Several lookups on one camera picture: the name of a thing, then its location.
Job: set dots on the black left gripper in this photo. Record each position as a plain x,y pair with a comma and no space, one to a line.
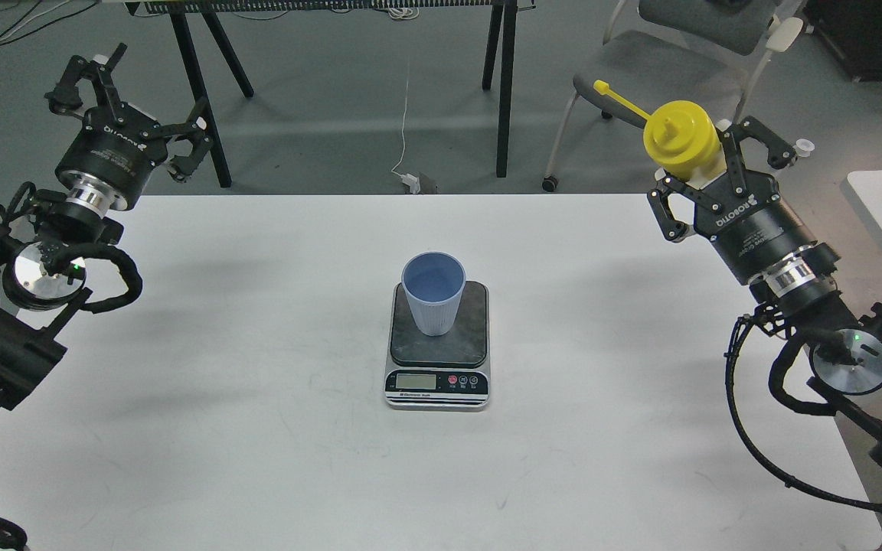
112,157

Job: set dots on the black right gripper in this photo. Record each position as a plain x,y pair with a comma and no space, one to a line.
757,234

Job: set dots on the yellow squeeze bottle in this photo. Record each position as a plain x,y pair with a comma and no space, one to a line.
679,136

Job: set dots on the blue ribbed plastic cup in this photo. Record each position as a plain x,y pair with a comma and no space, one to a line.
433,283

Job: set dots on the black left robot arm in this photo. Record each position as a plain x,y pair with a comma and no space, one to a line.
59,251

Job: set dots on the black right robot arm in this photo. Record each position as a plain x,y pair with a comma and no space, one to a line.
829,358

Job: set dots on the digital kitchen scale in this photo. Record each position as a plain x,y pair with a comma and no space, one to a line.
447,372

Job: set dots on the white tape spool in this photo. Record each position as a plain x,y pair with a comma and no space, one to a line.
804,148

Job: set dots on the grey office chair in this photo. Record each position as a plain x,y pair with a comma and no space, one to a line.
633,72

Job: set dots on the black box in corner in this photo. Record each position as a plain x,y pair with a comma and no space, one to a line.
852,31

